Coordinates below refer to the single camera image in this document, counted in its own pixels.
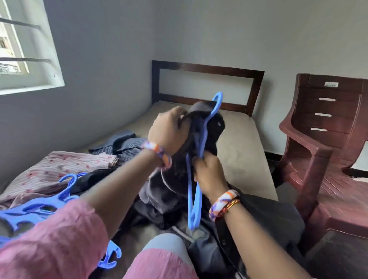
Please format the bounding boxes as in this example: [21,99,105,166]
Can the person's right hand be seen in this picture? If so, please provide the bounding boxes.
[192,152,230,205]

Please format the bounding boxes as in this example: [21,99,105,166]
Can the person's left hand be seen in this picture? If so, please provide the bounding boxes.
[146,105,192,158]

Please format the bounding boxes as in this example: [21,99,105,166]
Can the blue plastic hanger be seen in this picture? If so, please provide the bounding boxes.
[184,91,224,232]

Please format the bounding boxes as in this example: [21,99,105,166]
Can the blue striped shirt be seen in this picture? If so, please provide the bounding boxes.
[87,131,148,156]

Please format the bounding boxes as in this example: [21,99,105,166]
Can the grey button shirt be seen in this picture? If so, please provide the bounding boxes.
[137,100,307,279]

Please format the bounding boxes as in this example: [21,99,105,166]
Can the pink floral striped garment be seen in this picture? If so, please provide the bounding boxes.
[0,150,119,211]

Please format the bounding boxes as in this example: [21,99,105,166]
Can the pile of blue hangers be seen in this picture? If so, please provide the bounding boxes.
[0,172,123,270]

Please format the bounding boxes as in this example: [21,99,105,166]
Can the person's right forearm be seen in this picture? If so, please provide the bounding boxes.
[214,200,315,279]

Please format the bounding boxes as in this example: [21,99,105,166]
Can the person's left forearm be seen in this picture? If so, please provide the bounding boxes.
[79,149,166,223]

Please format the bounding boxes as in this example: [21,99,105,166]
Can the bed with beige sheet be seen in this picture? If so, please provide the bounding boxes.
[85,100,280,279]

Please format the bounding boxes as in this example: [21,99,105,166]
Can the dark wooden bed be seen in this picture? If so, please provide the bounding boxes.
[0,59,280,279]

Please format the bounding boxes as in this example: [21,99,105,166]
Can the striped orange purple bangle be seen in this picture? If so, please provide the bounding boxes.
[139,139,174,171]

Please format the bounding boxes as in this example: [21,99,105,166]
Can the striped white purple bangle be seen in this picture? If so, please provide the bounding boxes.
[207,189,240,223]

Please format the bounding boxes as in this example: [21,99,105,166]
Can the white trousers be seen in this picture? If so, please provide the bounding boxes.
[140,232,192,269]

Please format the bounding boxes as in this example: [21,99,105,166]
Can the maroon plastic chair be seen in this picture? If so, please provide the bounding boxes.
[278,72,368,255]

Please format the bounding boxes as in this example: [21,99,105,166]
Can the white framed window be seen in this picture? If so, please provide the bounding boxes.
[0,0,66,97]

